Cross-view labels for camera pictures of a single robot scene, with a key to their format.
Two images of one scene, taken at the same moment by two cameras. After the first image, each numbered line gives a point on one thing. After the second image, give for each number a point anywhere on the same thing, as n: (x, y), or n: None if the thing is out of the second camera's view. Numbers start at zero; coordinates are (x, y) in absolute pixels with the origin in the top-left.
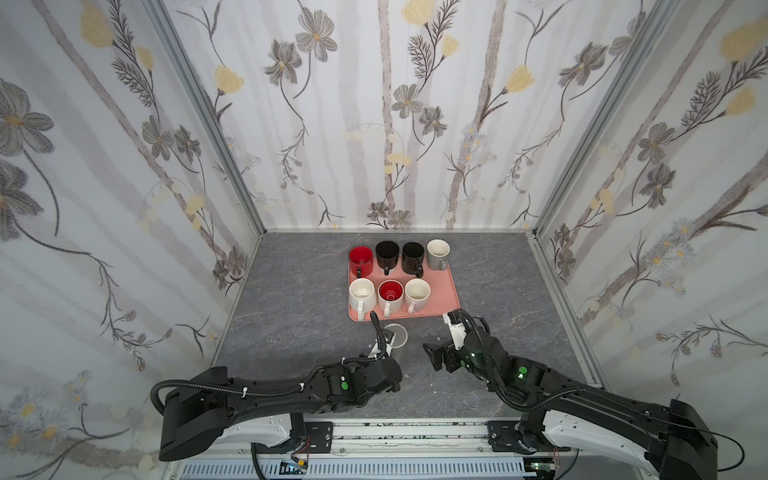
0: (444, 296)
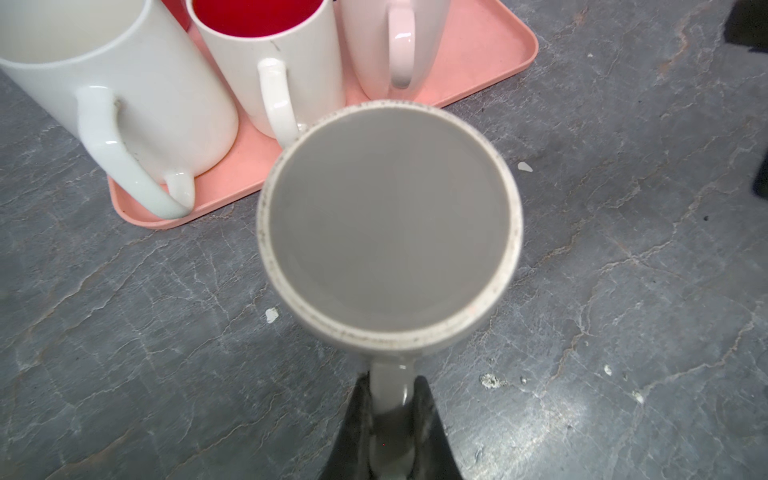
0: (484, 38)
